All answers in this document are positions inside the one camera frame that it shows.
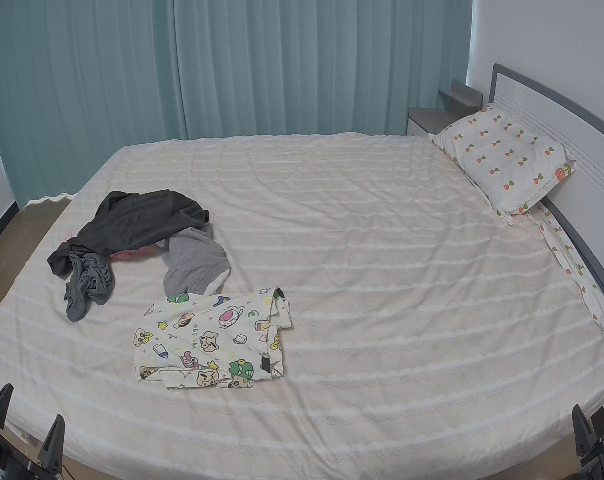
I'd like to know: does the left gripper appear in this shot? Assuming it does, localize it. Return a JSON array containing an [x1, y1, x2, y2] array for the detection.
[[0, 384, 66, 480]]

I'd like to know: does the white printed pyjama top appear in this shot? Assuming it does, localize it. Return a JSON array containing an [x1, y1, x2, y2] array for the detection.
[[132, 285, 294, 391]]

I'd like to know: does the dark grey garment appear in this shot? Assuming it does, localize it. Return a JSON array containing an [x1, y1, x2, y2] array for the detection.
[[47, 243, 115, 323]]

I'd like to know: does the pink garment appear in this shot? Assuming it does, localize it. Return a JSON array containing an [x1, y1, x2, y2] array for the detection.
[[109, 240, 165, 260]]

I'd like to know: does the light grey garment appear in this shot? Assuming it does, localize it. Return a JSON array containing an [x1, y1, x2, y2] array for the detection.
[[162, 228, 231, 297]]

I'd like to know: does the black garment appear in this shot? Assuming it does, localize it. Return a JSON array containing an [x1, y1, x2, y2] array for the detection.
[[74, 189, 212, 256]]

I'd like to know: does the white printed pillow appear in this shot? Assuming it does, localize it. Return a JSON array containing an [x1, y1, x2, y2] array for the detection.
[[429, 103, 577, 225]]

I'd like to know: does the bed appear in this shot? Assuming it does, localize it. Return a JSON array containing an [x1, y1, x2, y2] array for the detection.
[[0, 63, 604, 475]]

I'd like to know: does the grey bedside table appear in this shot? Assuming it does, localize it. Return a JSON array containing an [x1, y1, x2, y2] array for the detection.
[[407, 79, 484, 135]]

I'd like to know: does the blue-green curtain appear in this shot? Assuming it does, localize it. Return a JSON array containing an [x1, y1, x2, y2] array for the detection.
[[0, 0, 475, 206]]

